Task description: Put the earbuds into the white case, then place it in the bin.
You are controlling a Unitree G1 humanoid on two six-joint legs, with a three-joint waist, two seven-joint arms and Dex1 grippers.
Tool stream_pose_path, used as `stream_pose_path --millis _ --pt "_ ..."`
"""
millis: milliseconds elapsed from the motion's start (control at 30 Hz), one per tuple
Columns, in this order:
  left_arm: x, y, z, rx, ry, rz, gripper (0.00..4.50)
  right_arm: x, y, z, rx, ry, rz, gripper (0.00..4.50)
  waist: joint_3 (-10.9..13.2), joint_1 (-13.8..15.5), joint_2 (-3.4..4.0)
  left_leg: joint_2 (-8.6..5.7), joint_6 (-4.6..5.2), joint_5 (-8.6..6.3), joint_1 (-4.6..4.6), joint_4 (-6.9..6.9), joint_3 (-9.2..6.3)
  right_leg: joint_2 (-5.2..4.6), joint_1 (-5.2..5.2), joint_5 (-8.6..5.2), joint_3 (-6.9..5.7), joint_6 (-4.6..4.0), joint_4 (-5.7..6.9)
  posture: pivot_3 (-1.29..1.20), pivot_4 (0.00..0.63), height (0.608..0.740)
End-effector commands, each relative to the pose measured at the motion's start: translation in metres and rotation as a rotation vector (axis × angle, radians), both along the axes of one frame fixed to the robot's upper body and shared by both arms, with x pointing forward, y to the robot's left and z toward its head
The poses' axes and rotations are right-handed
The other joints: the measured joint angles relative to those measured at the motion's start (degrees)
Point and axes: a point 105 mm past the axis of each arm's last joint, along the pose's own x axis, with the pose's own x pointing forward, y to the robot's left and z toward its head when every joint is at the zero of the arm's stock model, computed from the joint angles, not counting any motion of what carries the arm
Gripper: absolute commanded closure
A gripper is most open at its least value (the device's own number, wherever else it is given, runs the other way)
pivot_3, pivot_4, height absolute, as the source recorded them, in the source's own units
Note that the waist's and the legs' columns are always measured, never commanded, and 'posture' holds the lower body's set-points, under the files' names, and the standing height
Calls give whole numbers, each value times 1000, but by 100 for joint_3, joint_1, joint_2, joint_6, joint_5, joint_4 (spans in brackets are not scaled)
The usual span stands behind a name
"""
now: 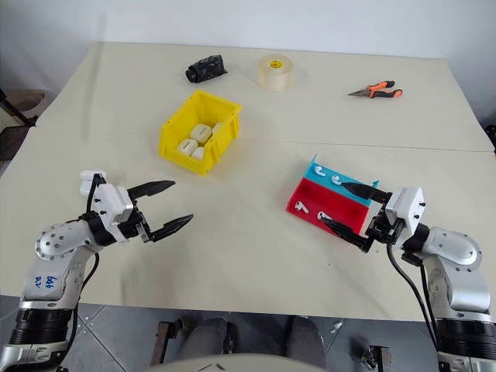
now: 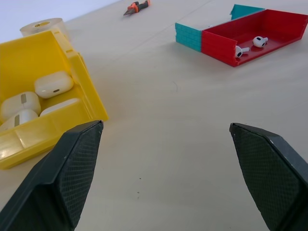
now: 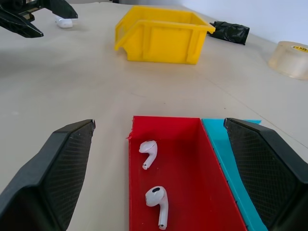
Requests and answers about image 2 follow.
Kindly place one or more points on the orange black pliers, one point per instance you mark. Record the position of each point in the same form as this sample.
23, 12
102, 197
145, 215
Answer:
137, 6

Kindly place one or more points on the white earbud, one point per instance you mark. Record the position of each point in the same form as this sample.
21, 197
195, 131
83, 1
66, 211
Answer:
240, 51
259, 41

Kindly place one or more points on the clear tape roll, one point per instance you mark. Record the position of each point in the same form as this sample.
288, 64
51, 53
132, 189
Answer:
44, 26

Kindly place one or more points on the yellow plastic bin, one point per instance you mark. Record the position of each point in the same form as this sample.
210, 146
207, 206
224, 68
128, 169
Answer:
26, 60

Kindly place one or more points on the white earbud charging case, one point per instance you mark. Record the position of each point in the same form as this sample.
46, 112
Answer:
20, 104
53, 84
16, 119
59, 106

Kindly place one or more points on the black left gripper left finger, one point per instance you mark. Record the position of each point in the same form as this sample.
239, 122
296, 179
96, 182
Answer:
60, 183

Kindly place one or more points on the teal plastic tray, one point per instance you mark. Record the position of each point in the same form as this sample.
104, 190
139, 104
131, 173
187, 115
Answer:
190, 36

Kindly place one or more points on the red plastic tray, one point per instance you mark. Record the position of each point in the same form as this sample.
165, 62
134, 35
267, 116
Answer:
243, 41

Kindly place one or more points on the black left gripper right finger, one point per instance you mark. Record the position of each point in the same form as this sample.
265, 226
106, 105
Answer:
269, 173

